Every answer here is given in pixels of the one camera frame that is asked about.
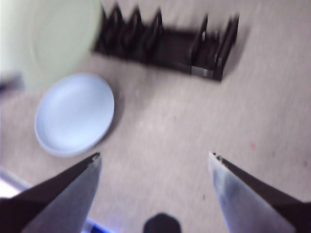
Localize black plate rack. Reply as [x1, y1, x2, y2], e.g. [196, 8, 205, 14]
[91, 2, 241, 83]

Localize blue plate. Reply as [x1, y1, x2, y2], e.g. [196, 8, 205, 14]
[34, 72, 115, 158]

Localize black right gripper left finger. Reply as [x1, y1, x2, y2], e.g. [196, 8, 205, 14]
[0, 151, 102, 233]

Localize green plate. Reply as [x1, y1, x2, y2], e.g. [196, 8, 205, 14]
[0, 0, 103, 93]

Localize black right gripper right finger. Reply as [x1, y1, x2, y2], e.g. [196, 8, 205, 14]
[208, 151, 311, 233]

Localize black table camera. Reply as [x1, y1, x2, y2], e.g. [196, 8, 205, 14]
[143, 213, 182, 233]

